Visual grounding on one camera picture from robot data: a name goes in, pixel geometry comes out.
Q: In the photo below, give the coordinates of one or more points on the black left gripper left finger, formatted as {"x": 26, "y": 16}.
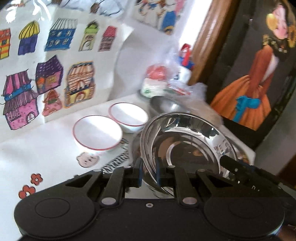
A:
{"x": 115, "y": 184}

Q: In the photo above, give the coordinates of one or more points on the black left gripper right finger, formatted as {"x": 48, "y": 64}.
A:
{"x": 177, "y": 178}

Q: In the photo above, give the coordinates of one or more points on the large steel bowl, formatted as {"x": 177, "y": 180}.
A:
{"x": 182, "y": 140}

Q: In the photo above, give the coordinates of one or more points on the white bowl red rim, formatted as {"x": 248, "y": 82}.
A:
{"x": 97, "y": 132}
{"x": 130, "y": 117}

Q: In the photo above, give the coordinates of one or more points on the white printed cartoon tablecloth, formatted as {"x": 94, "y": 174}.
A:
{"x": 49, "y": 150}

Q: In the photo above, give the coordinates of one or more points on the shallow steel plate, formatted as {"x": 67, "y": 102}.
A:
{"x": 162, "y": 104}

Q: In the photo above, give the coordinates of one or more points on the plastic bag of flatbread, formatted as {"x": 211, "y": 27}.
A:
{"x": 193, "y": 97}

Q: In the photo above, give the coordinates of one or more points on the painting of orange dress woman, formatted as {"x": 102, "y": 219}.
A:
{"x": 254, "y": 76}

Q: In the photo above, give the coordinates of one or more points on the white packaged food block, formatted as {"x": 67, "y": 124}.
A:
{"x": 153, "y": 87}

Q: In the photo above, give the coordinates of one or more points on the red tomato in bag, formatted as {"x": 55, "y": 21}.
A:
{"x": 157, "y": 72}

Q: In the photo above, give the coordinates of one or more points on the colourful houses drawing poster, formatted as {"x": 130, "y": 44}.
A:
{"x": 54, "y": 62}

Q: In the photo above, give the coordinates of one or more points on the cartoon figures poster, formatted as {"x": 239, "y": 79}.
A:
{"x": 161, "y": 15}

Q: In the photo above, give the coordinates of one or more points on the white mug red handle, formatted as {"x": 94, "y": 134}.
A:
{"x": 186, "y": 63}

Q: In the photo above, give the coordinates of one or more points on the brown wooden post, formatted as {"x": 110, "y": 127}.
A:
{"x": 211, "y": 38}

